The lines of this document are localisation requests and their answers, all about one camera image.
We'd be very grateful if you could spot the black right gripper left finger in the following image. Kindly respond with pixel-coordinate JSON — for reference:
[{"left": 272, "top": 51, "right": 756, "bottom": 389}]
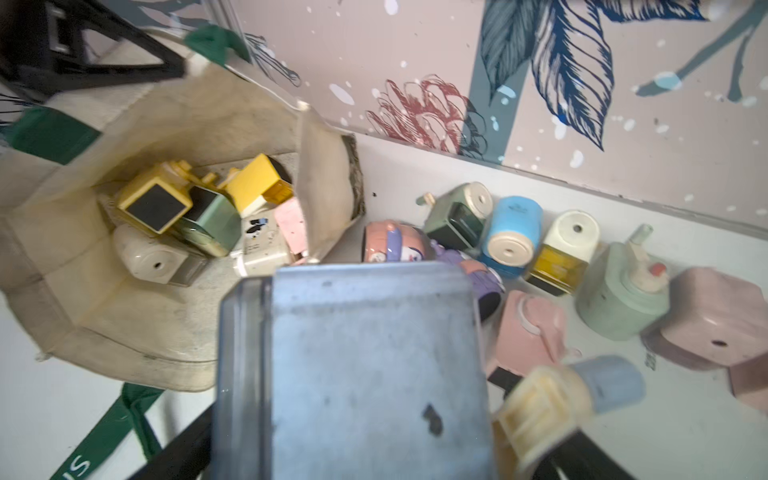
[{"left": 130, "top": 404, "right": 214, "bottom": 480}]

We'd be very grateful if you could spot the bright yellow sharpener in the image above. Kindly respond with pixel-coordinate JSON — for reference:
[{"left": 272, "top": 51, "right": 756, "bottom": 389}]
[{"left": 218, "top": 154, "right": 294, "bottom": 218}]

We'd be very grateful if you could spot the pink sharpener in bag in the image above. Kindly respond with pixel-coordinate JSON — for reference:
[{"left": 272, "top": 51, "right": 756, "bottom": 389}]
[{"left": 274, "top": 197, "right": 308, "bottom": 264}]

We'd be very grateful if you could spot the grey blue sharpener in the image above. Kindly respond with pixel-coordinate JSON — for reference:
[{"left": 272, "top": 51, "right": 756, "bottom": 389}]
[{"left": 209, "top": 261, "right": 647, "bottom": 480}]

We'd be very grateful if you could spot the pink face sharpener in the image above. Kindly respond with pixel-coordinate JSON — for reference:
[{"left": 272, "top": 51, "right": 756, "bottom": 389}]
[{"left": 362, "top": 220, "right": 427, "bottom": 263}]

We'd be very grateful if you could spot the green sharpener in bag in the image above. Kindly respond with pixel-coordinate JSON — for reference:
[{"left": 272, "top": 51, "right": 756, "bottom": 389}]
[{"left": 172, "top": 185, "right": 242, "bottom": 257}]

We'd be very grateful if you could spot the purple sharpener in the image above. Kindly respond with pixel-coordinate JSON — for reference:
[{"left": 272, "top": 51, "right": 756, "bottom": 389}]
[{"left": 430, "top": 239, "right": 505, "bottom": 322}]

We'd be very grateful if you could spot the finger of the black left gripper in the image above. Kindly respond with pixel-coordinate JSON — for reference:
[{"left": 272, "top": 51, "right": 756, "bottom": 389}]
[{"left": 1, "top": 1, "right": 185, "bottom": 99}]

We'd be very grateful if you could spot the cream white sharpener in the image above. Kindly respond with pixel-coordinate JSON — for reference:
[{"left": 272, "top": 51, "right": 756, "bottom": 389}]
[{"left": 113, "top": 224, "right": 208, "bottom": 287}]

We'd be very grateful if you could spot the pale green sharpener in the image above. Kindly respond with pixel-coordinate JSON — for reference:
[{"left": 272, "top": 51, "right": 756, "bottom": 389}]
[{"left": 575, "top": 224, "right": 670, "bottom": 341}]

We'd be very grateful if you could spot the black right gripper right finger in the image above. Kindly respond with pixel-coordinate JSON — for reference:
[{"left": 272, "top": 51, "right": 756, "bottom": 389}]
[{"left": 489, "top": 367, "right": 636, "bottom": 479}]

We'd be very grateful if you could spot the yellow black square sharpener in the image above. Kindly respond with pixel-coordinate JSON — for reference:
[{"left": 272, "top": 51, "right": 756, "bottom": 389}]
[{"left": 116, "top": 160, "right": 218, "bottom": 234}]

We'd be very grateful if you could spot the pink square sharpener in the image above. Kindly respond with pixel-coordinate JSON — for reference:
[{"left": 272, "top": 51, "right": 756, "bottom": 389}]
[{"left": 729, "top": 354, "right": 768, "bottom": 413}]

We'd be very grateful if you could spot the white speckled sharpener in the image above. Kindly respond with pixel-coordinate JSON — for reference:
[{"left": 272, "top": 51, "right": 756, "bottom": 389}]
[{"left": 231, "top": 210, "right": 295, "bottom": 278}]

